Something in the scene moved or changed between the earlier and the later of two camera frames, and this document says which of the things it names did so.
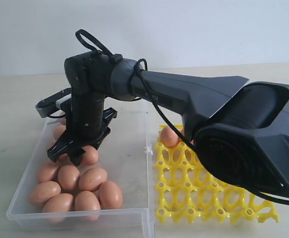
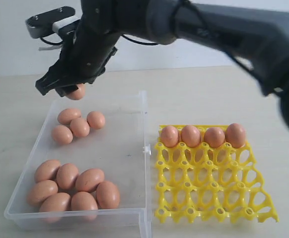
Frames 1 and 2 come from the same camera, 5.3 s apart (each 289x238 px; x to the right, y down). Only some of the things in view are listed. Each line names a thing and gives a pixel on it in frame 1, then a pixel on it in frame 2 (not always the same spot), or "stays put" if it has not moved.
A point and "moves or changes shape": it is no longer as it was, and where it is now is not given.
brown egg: [69, 176] stays put
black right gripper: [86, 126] to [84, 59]
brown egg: [42, 191] stays put
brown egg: [91, 156] moves or changes shape
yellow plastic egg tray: [188, 190] stays put
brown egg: [170, 138] stays put
